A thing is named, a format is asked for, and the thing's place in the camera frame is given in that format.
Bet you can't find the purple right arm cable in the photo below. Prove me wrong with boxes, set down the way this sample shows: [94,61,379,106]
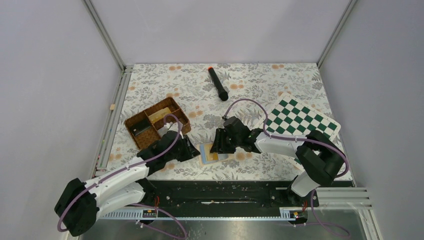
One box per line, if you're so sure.
[221,98,352,239]

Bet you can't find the gold card in basket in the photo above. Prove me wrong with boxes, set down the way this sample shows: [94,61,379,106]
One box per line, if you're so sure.
[148,107,172,124]

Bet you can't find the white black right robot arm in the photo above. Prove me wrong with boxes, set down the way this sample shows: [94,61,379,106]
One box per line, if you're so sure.
[210,116,348,206]

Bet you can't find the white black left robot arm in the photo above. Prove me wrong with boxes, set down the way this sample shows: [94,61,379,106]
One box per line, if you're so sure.
[54,130,200,237]

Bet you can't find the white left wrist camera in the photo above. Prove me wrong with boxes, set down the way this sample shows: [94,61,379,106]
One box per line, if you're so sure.
[157,122,179,137]

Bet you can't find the beige leather card holder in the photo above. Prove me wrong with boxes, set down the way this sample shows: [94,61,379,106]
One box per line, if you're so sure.
[197,143,235,166]

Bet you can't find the green white chessboard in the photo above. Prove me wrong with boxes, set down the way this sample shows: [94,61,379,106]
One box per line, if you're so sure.
[253,92,342,173]

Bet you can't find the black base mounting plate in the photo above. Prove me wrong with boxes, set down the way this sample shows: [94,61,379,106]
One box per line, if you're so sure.
[139,180,320,218]

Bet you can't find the brown woven divided basket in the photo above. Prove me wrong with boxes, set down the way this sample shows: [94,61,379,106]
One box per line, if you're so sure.
[124,97,191,150]

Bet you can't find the gold VIP card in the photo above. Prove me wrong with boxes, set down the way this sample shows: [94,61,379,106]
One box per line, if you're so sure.
[200,143,219,163]

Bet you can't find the black microphone orange tip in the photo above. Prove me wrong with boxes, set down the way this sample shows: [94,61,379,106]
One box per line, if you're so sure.
[207,66,229,102]

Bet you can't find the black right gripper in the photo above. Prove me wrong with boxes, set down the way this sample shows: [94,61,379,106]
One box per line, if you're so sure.
[210,127,242,154]

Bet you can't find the black card in basket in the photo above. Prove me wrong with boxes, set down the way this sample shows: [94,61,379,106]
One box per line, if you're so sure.
[130,118,152,137]

